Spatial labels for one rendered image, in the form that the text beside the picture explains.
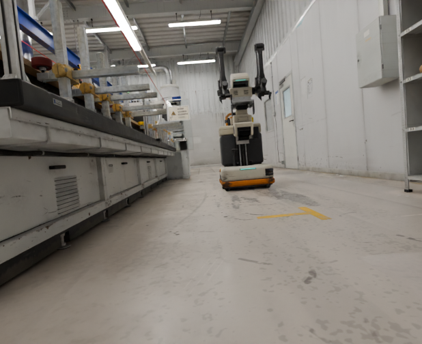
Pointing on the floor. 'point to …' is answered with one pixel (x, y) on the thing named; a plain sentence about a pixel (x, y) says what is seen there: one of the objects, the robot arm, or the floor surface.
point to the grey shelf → (419, 88)
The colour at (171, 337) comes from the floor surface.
